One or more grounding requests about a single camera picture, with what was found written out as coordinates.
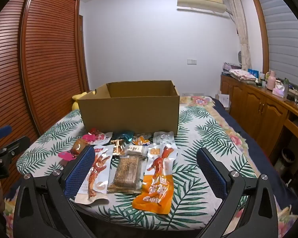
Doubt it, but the cream patterned curtain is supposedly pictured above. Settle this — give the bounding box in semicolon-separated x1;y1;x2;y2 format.
225;0;252;71

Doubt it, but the brown slatted wooden wardrobe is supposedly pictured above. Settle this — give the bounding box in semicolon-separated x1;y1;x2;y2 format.
0;0;90;196

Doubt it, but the yellow plush toy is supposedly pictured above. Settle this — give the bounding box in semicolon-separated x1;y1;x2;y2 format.
72;90;93;111

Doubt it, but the gold foil snack packet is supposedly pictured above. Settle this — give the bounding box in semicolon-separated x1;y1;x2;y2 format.
110;139;126;157

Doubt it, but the white paper box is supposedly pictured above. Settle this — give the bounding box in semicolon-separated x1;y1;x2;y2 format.
215;94;231;109

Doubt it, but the wooden desk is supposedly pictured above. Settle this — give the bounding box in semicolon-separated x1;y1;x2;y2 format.
220;74;298;179

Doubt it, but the pink thermos jug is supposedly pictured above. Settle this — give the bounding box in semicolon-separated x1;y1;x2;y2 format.
266;71;277;90

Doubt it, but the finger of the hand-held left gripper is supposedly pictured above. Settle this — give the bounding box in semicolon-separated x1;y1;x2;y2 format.
0;125;13;142
0;136;31;157

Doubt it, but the small orange and white packet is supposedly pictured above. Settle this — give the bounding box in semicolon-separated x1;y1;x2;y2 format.
133;134;151;146

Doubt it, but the blue foil snack packet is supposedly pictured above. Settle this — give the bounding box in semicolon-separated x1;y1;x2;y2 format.
112;130;135;144

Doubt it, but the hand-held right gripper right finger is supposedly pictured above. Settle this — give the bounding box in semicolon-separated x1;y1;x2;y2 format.
196;147;286;238

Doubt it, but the white translucent snack packet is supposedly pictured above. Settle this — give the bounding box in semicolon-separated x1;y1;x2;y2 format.
153;131;175;145

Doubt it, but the brown cardboard box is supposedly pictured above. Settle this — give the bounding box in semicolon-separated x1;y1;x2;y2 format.
77;80;180;135

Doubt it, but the small clear cake packet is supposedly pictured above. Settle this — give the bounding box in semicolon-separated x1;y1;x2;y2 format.
125;144;149;156

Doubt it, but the grey window blind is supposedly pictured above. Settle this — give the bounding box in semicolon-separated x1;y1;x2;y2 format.
258;0;298;90

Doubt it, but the pink tissue box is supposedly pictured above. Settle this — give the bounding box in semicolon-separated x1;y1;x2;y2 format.
273;85;288;98

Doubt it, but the orange chicken foot packet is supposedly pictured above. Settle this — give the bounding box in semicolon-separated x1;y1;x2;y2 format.
132;144;177;215

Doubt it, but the folded floral cloth stack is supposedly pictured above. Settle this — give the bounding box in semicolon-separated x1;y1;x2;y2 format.
228;69;257;85

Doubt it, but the brown bar in clear wrapper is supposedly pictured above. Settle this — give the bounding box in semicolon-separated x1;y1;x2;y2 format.
107;155;148;194

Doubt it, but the pink wrapped candy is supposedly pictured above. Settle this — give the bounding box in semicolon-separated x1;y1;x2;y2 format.
58;133;96;161

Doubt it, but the white chicken foot packet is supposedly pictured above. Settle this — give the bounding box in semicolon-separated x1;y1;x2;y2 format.
74;144;115;205

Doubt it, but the red and white snack packet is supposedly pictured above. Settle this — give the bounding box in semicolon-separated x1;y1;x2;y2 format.
89;128;113;145

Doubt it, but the floral bed quilt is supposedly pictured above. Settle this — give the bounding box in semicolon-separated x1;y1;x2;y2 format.
4;95;298;238

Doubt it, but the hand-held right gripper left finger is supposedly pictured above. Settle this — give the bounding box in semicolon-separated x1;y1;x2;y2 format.
14;145;96;238

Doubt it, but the dark waste bin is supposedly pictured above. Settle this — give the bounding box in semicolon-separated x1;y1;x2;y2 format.
274;147;296;175

